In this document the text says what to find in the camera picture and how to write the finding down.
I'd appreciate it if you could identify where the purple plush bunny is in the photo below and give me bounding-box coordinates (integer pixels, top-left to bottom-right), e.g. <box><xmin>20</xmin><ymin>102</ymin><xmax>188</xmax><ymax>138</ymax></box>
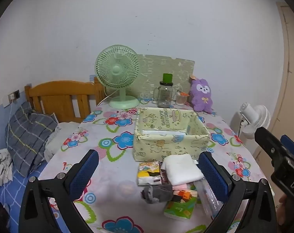
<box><xmin>189</xmin><ymin>75</ymin><xmax>213</xmax><ymax>113</ymax></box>

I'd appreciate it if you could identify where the green printed board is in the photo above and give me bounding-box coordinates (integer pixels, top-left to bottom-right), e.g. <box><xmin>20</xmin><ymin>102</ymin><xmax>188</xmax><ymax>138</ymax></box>
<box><xmin>137</xmin><ymin>55</ymin><xmax>195</xmax><ymax>100</ymax></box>

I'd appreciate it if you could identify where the pink soft pack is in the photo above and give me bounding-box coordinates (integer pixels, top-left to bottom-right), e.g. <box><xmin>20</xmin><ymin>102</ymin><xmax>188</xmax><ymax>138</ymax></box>
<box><xmin>172</xmin><ymin>183</ymin><xmax>194</xmax><ymax>191</ymax></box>

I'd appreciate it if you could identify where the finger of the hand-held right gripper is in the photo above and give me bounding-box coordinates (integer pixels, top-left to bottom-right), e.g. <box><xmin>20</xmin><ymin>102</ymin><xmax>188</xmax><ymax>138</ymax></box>
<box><xmin>280</xmin><ymin>135</ymin><xmax>294</xmax><ymax>161</ymax></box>
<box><xmin>255</xmin><ymin>127</ymin><xmax>287</xmax><ymax>168</ymax></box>

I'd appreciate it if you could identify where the grey plaid pillow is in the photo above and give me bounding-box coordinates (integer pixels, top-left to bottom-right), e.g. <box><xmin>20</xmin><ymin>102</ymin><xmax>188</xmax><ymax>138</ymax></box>
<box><xmin>5</xmin><ymin>101</ymin><xmax>58</xmax><ymax>177</ymax></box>

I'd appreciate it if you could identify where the person's right hand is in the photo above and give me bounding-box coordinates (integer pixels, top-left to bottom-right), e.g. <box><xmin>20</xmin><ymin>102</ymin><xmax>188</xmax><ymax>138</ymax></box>
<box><xmin>278</xmin><ymin>195</ymin><xmax>288</xmax><ymax>224</ymax></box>

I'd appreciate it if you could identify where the glass jar with green lid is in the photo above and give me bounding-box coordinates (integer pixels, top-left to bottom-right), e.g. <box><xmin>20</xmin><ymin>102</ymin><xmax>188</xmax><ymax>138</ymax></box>
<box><xmin>153</xmin><ymin>73</ymin><xmax>175</xmax><ymax>108</ymax></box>

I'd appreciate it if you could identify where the yellow printed fabric storage box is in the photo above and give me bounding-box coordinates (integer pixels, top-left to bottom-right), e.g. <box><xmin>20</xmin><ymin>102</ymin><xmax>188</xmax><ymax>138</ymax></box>
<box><xmin>133</xmin><ymin>107</ymin><xmax>210</xmax><ymax>163</ymax></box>

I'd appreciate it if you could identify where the green desk fan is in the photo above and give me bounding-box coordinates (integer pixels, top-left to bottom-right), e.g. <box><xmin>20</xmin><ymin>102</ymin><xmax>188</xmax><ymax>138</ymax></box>
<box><xmin>95</xmin><ymin>45</ymin><xmax>140</xmax><ymax>109</ymax></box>

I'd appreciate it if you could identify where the white standing fan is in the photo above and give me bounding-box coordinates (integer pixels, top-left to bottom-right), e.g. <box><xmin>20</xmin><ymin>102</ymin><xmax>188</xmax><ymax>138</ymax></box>
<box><xmin>231</xmin><ymin>102</ymin><xmax>271</xmax><ymax>140</ymax></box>

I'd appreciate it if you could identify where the wall socket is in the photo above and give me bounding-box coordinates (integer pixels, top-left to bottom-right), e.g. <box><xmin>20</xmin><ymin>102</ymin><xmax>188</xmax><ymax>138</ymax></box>
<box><xmin>7</xmin><ymin>90</ymin><xmax>21</xmax><ymax>107</ymax></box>

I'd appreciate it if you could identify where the black fan cable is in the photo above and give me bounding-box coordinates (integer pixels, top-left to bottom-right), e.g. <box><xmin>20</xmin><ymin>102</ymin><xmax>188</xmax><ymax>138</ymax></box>
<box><xmin>237</xmin><ymin>119</ymin><xmax>245</xmax><ymax>137</ymax></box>

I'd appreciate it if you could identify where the crumpled grey white cloth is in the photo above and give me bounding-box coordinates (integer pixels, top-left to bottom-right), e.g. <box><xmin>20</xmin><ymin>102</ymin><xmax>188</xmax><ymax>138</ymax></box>
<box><xmin>0</xmin><ymin>148</ymin><xmax>14</xmax><ymax>187</ymax></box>

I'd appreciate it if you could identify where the white bed cloth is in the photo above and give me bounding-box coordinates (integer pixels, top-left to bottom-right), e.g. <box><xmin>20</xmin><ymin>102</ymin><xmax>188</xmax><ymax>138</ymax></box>
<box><xmin>44</xmin><ymin>121</ymin><xmax>81</xmax><ymax>163</ymax></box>

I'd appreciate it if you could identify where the white fan cable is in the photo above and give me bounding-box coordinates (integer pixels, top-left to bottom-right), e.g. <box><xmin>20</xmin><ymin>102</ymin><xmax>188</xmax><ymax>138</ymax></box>
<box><xmin>97</xmin><ymin>94</ymin><xmax>114</xmax><ymax>107</ymax></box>

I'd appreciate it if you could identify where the blue checked bedsheet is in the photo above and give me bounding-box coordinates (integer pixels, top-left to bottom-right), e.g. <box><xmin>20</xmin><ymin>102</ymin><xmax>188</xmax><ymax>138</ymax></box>
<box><xmin>0</xmin><ymin>160</ymin><xmax>67</xmax><ymax>233</ymax></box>

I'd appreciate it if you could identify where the white towel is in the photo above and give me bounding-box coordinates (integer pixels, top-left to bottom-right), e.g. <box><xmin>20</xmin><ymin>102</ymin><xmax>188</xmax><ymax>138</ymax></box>
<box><xmin>160</xmin><ymin>153</ymin><xmax>204</xmax><ymax>187</ymax></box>

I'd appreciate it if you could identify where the wooden bed headboard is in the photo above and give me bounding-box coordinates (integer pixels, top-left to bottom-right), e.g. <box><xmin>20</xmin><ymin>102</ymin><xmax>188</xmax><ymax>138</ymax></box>
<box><xmin>24</xmin><ymin>76</ymin><xmax>106</xmax><ymax>123</ymax></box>

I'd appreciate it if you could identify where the cotton swab jar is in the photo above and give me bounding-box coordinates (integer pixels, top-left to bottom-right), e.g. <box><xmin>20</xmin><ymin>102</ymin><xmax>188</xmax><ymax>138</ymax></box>
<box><xmin>176</xmin><ymin>89</ymin><xmax>188</xmax><ymax>106</ymax></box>

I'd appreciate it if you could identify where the clear plastic bag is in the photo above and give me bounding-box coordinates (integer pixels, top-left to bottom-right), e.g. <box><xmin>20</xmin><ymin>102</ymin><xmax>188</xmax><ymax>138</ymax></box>
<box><xmin>194</xmin><ymin>177</ymin><xmax>225</xmax><ymax>220</ymax></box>

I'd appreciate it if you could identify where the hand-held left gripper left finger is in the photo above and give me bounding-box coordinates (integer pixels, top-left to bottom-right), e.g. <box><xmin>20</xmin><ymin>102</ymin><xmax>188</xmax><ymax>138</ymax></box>
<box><xmin>18</xmin><ymin>149</ymin><xmax>99</xmax><ymax>233</ymax></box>

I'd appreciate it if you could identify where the floral tablecloth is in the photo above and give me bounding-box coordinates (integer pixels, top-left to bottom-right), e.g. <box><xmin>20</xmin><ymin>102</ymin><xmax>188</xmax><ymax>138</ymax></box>
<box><xmin>38</xmin><ymin>97</ymin><xmax>275</xmax><ymax>233</ymax></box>

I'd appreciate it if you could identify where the grey sock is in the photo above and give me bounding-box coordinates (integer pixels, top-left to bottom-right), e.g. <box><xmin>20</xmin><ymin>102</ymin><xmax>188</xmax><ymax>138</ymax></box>
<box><xmin>140</xmin><ymin>184</ymin><xmax>174</xmax><ymax>204</ymax></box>

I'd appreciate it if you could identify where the green tissue pack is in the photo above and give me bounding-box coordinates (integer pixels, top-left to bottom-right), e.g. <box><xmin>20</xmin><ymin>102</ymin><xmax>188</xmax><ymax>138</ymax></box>
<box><xmin>164</xmin><ymin>189</ymin><xmax>198</xmax><ymax>221</ymax></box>

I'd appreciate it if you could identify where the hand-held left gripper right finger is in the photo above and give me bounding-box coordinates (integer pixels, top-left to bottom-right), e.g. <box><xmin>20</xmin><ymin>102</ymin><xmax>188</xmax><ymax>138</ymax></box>
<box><xmin>197</xmin><ymin>151</ymin><xmax>278</xmax><ymax>233</ymax></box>

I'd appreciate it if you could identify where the cartoon print tissue pack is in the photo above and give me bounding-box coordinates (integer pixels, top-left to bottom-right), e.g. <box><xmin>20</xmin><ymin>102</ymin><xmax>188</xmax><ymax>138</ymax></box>
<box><xmin>137</xmin><ymin>161</ymin><xmax>169</xmax><ymax>187</ymax></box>

